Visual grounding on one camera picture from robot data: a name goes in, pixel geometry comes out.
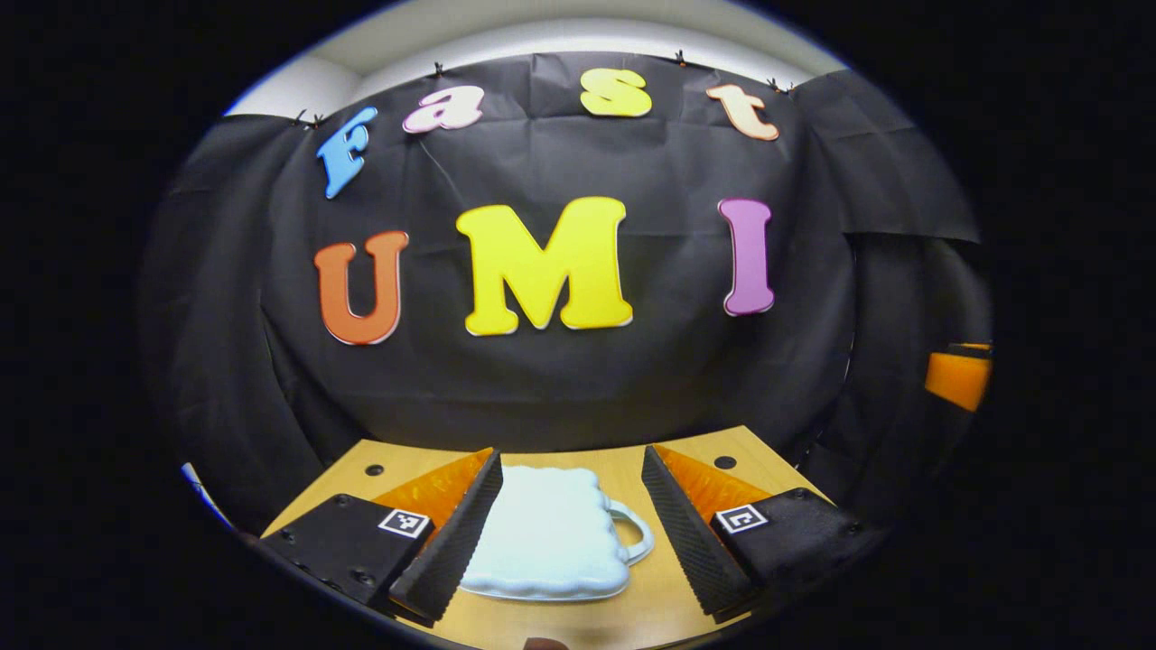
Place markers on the light blue suitcase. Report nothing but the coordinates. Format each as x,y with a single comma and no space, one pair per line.
542,533

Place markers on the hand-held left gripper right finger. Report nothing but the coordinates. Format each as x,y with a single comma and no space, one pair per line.
682,533

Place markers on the white printed object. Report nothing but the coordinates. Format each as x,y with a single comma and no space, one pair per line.
200,487

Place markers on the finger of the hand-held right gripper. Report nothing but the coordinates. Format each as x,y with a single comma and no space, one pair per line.
957,379

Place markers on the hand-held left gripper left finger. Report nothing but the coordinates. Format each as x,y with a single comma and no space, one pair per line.
456,551

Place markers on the black backdrop cloth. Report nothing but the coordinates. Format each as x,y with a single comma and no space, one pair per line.
587,388

